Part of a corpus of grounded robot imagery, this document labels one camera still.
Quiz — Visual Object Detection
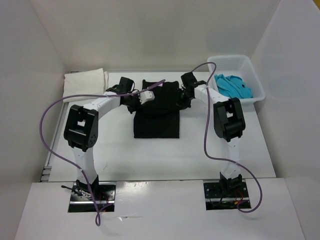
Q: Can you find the black t shirt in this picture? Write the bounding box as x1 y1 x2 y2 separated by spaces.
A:
133 81 180 139

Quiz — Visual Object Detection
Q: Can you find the cyan t shirt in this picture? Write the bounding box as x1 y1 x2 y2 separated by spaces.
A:
214 74 253 99

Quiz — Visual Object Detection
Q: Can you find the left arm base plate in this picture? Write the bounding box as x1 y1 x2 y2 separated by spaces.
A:
66 181 116 213

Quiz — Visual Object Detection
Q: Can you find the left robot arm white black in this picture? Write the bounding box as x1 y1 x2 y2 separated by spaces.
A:
63 77 140 200

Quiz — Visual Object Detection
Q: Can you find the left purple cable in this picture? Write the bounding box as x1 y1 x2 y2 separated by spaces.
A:
39 78 167 227

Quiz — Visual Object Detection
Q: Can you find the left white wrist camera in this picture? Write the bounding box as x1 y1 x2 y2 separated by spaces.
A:
138 90 155 105

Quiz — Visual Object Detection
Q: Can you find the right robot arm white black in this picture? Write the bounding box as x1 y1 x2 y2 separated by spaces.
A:
179 72 246 197

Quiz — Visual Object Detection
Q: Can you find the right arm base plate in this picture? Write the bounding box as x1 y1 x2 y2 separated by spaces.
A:
203 181 251 211

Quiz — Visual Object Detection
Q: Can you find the white t shirt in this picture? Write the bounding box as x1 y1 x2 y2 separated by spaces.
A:
63 68 109 97

